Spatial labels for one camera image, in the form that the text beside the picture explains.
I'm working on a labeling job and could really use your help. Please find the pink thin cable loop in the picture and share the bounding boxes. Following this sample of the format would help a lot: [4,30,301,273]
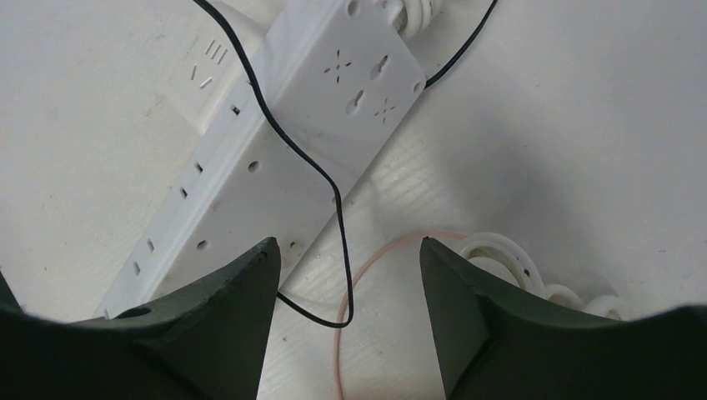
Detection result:
[331,230,470,400]

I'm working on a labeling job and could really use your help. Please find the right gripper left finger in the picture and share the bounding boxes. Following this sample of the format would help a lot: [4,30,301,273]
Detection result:
[1,237,281,399]

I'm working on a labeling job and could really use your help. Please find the white power strip cable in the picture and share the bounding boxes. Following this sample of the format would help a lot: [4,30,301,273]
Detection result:
[458,232,636,323]

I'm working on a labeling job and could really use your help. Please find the white cartoon cube adapter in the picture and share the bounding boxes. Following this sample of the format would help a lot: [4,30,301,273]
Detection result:
[164,0,287,136]

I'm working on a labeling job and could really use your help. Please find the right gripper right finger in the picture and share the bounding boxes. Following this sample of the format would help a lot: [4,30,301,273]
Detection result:
[419,237,706,399]

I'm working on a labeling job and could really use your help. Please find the long white power strip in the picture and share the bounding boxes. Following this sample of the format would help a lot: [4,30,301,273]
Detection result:
[97,1,439,318]

